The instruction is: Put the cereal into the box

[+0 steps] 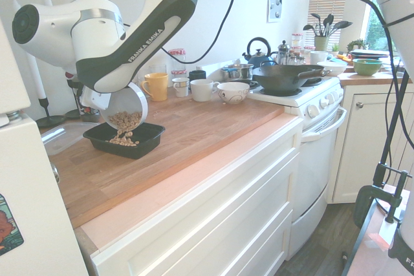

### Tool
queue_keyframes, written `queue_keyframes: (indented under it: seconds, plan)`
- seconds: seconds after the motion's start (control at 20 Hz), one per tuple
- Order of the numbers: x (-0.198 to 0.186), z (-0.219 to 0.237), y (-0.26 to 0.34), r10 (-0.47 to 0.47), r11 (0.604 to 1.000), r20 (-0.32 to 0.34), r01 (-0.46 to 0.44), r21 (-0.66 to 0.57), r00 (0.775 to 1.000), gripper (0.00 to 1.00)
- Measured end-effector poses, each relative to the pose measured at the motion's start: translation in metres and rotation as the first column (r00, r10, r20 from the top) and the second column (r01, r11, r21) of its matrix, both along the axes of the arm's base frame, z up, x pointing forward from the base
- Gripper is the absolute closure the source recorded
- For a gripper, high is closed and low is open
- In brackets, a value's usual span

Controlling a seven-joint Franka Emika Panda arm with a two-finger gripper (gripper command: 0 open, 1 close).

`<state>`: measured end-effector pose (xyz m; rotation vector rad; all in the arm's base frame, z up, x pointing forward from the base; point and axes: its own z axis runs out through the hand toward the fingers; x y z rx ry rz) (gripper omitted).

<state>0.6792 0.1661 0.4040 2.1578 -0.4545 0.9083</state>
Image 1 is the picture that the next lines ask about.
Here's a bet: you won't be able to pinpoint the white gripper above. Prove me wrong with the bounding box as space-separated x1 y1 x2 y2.
80 87 113 111

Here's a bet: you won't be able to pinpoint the beige cereal rings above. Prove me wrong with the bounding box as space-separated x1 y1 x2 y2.
105 111 143 147

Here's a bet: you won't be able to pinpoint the plain white cereal bowl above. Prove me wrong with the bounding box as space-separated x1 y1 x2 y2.
98 81 149 131

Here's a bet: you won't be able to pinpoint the black plastic food box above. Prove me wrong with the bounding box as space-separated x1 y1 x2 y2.
82 123 166 160

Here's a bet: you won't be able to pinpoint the clear plastic lid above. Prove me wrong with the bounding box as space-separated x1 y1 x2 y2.
40 122 101 156

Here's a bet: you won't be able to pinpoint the yellow mug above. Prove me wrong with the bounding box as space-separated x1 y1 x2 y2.
141 72 169 102

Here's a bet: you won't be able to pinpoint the clear drinking glass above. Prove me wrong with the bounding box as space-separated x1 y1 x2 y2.
147 63 168 76

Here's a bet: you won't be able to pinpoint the round metal fridge knob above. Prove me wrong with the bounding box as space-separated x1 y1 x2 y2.
50 162 61 184

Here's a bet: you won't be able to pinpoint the white cup with patterned band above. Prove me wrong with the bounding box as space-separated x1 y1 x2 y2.
171 77 191 98

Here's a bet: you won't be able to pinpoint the tall jar red chequered lid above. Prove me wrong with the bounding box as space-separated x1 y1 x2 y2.
168 48 187 72

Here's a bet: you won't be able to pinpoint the navy blue mug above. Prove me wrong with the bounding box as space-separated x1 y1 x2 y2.
188 70 208 85

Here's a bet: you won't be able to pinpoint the large plain white cup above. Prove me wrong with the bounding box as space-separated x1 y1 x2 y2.
190 79 221 103

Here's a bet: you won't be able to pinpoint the white bowl with swirl pattern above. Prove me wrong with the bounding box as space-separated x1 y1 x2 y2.
216 82 251 105

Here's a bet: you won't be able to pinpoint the stainless steel pot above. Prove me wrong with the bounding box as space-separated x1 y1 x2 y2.
221 63 256 82

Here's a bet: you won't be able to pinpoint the orange animal fridge magnet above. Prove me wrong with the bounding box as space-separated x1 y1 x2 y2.
0 193 25 256

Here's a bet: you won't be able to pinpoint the white drawer cabinet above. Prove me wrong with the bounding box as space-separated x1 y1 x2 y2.
90 120 303 276

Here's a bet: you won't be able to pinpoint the blue kettle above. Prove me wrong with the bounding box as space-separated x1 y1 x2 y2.
242 37 278 69

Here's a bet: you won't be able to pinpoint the black wok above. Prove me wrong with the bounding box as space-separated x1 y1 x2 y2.
252 65 332 93

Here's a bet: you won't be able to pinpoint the glass French press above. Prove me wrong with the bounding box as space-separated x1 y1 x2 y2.
277 40 292 67

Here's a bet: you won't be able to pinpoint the plain white mug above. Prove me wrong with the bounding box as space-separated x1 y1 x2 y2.
309 50 333 65

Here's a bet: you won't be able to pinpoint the white stove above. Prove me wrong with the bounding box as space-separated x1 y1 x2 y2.
206 62 347 261

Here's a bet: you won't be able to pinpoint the pale utensil crock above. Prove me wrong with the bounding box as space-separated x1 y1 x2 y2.
314 36 330 52

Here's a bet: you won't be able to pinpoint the wide white bowl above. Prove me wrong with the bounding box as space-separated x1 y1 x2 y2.
316 61 348 78

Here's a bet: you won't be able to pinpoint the small green plant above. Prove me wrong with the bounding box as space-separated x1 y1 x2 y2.
346 38 369 53

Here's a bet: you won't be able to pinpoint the green bowl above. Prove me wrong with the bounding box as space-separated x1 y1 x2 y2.
352 58 384 77

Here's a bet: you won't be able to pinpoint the white cabinet with knob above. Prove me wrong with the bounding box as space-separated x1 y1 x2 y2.
332 83 414 204

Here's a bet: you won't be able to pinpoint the dark blue tray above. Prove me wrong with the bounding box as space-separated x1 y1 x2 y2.
348 48 391 61

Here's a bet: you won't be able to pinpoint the green metal clamp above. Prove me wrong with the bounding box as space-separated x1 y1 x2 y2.
353 162 412 229

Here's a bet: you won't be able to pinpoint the black cable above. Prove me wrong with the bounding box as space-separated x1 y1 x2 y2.
160 0 409 222

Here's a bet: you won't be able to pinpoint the grey wall print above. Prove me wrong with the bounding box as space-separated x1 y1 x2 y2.
267 0 283 23

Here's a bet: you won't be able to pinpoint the black camera stand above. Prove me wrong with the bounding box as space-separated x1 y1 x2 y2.
371 69 410 189

